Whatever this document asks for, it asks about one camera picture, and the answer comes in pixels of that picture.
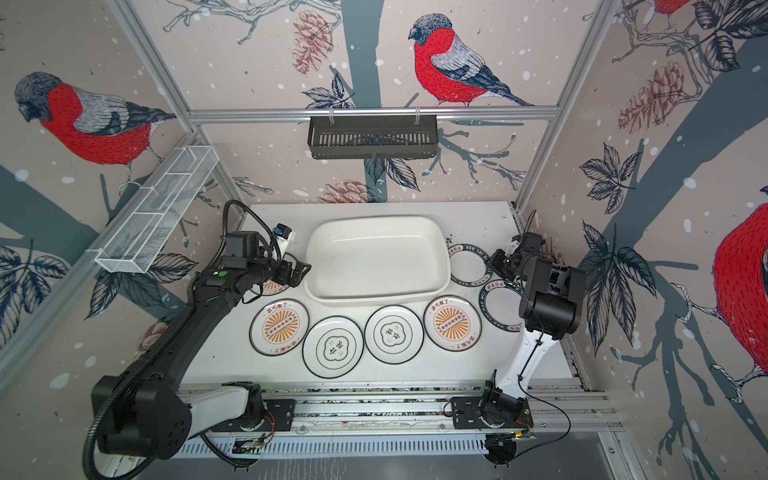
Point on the white flower plate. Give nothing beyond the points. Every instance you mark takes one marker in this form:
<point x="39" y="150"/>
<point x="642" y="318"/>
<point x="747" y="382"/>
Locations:
<point x="394" y="334"/>
<point x="333" y="347"/>

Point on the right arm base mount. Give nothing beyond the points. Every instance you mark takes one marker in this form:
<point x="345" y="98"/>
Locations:
<point x="469" y="413"/>

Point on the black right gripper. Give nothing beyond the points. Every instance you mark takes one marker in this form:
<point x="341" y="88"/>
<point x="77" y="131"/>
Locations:
<point x="497" y="263"/>

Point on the white mesh wall shelf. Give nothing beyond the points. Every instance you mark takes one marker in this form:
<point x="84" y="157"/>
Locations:
<point x="142" y="236"/>

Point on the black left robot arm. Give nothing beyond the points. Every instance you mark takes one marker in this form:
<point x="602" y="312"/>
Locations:
<point x="141" y="412"/>

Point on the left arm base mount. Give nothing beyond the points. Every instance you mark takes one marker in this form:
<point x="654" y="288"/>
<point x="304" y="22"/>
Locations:
<point x="277" y="417"/>

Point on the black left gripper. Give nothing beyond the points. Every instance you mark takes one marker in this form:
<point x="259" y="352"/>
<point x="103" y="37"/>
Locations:
<point x="298" y="272"/>

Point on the green rim plate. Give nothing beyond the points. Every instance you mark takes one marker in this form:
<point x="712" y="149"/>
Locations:
<point x="469" y="265"/>
<point x="499" y="304"/>

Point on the orange plate far left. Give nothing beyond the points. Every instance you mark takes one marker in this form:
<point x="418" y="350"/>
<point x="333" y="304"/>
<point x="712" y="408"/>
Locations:
<point x="272" y="288"/>

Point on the black hanging wire basket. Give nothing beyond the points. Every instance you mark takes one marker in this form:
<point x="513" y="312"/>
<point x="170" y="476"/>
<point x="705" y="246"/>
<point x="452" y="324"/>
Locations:
<point x="373" y="137"/>

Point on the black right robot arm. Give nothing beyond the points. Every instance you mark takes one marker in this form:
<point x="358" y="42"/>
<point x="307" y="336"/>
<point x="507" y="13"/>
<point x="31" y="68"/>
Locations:
<point x="550" y="308"/>

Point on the orange sunburst plate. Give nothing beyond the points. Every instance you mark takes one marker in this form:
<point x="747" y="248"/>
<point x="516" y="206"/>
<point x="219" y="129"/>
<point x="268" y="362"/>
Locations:
<point x="452" y="323"/>
<point x="279" y="327"/>

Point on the aluminium front rail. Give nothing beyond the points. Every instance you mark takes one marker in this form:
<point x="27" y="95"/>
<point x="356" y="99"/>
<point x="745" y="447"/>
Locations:
<point x="347" y="411"/>

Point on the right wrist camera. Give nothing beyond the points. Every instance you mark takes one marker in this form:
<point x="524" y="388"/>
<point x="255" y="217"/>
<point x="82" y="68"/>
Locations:
<point x="528" y="244"/>

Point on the white plastic bin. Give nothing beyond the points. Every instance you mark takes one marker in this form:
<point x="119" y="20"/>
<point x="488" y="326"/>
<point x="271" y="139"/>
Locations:
<point x="377" y="260"/>

